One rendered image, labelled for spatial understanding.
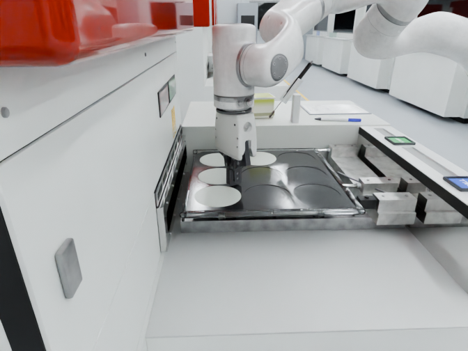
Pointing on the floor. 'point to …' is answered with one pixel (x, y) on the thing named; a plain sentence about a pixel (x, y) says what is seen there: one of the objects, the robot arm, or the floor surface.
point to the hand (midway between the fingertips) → (234, 175)
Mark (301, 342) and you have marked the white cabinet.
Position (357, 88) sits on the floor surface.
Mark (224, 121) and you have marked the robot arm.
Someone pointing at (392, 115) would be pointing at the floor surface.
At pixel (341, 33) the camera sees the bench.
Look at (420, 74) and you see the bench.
